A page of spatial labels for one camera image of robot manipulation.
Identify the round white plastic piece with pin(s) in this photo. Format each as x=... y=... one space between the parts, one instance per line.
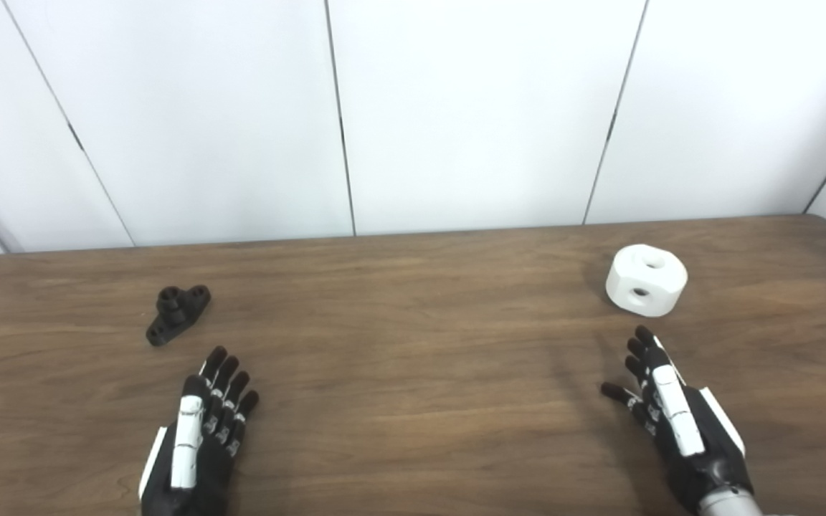
x=660 y=287

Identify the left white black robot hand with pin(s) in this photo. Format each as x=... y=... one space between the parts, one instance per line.
x=187 y=430

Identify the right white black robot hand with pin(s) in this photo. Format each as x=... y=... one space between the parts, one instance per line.
x=678 y=416

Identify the black flanged holder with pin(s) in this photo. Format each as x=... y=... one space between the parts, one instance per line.
x=176 y=315

